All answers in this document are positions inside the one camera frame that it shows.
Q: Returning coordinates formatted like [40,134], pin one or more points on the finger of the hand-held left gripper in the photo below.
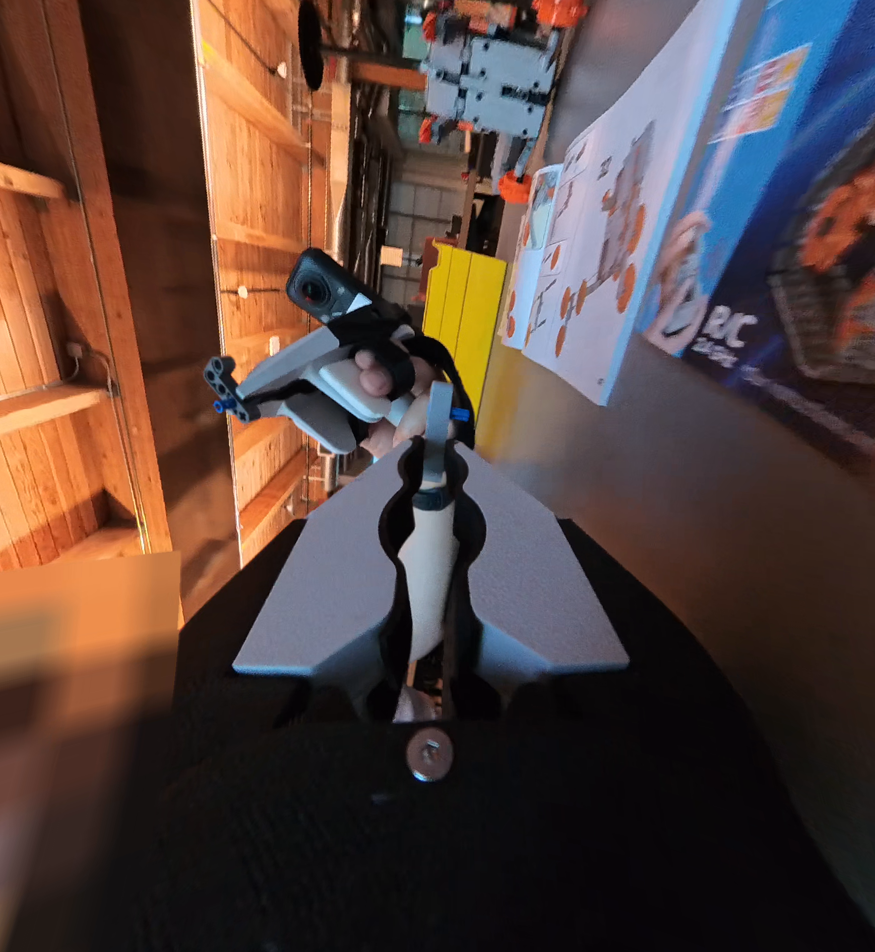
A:
[326,424]
[289,364]

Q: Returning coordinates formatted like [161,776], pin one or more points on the grey desk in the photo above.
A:
[668,595]

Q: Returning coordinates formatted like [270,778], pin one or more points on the person's left hand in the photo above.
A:
[408,424]

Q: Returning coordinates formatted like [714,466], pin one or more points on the robot kit box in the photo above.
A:
[817,223]

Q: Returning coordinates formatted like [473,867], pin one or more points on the open white instruction booklet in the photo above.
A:
[631,186]

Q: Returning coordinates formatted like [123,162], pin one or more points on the grey toy robot model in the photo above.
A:
[497,82]

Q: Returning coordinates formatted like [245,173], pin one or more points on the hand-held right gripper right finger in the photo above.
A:
[542,595]

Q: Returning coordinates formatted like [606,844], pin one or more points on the grey building beam with pin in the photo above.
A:
[437,439]

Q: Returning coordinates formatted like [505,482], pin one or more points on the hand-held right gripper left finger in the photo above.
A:
[318,595]

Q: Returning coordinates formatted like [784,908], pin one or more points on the black building beam with pin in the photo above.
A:
[229,387]

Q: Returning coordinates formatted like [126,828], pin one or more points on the yellow plastic bin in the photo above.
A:
[467,297]

